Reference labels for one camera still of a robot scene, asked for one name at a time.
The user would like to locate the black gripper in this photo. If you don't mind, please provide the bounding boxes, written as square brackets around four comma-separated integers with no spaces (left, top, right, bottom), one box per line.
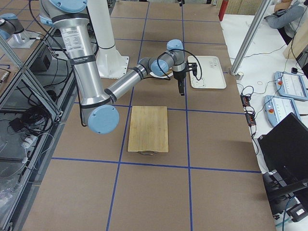
[173,71,186,96]

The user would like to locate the white round plate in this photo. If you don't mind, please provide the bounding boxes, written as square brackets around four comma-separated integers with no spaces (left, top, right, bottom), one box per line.
[150,69,173,78]

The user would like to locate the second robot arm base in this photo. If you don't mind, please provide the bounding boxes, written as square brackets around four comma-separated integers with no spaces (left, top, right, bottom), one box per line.
[0,13,34,49]

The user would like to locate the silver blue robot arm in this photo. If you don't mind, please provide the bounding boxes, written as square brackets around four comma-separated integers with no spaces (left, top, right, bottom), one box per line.
[39,0,188,134]

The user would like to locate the cream bear tray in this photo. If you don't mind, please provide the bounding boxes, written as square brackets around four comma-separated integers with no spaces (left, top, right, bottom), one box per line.
[190,56,227,90]

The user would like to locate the wooden cutting board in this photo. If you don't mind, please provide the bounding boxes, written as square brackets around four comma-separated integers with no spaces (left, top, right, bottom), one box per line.
[128,106,169,155]

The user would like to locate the red bottle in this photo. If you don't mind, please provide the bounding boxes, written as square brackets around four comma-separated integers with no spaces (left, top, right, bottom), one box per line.
[218,0,229,21]

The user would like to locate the lower teach pendant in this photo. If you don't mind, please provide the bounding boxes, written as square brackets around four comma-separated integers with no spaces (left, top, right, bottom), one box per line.
[264,95,301,127]

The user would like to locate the teach pendant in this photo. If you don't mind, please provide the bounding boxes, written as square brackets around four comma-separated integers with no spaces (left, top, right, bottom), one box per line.
[274,71,308,101]
[264,95,301,127]

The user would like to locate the upper teach pendant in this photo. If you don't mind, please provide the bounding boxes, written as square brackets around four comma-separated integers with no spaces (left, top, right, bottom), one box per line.
[274,71,308,101]

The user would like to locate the black laptop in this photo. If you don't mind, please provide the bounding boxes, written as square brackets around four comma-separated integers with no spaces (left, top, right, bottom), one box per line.
[258,113,308,181]

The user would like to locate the seated person grey hoodie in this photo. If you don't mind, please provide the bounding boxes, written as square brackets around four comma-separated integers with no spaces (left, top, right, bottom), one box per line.
[264,0,308,44]

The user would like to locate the black power box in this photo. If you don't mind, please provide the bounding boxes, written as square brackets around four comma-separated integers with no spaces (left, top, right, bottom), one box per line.
[38,50,52,71]

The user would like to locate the black monitor stand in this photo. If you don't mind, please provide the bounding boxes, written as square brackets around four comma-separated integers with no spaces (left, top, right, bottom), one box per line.
[262,171,308,222]

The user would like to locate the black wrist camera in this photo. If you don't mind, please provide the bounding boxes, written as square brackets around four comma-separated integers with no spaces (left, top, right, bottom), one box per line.
[187,62,197,76]

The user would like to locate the black orange cable adapter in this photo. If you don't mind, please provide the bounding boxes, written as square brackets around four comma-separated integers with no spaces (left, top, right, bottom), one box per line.
[240,94,256,127]

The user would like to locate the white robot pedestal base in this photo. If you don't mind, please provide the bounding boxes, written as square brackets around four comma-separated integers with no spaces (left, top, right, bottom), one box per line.
[87,0,129,79]

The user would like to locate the aluminium frame post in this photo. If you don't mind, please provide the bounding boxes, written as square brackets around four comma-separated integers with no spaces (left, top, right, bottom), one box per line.
[230,0,270,78]

